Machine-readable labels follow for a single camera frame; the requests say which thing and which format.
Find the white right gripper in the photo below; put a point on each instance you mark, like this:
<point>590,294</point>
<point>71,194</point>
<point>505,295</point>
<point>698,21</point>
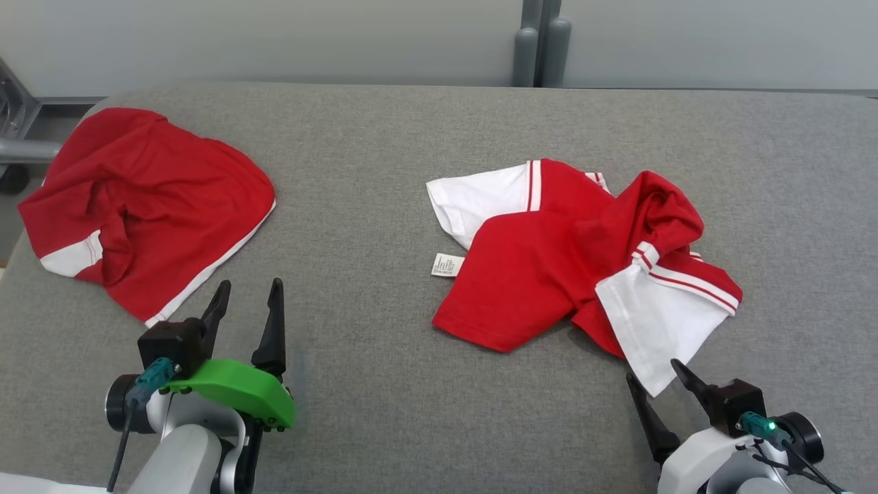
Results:
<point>693,460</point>

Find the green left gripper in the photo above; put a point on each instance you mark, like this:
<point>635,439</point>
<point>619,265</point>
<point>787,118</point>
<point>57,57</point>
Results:
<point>240,391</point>

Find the red shorts with white stripe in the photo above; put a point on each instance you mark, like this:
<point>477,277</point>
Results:
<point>151,192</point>

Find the red and white jersey shirt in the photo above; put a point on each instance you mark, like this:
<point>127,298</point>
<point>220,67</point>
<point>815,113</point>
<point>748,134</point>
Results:
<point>535,274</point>

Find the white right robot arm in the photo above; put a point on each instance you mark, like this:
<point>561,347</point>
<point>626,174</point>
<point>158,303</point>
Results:
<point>802,432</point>

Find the black caster wheel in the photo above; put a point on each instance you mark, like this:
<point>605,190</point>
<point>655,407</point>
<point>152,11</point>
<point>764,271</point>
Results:
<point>14,178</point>

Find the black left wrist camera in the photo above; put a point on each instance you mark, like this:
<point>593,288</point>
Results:
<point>168,343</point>

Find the grey metal rack frame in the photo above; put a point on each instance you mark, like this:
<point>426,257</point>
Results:
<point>14,116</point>

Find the grey partition post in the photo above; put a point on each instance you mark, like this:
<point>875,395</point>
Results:
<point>555,51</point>
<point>525,55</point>

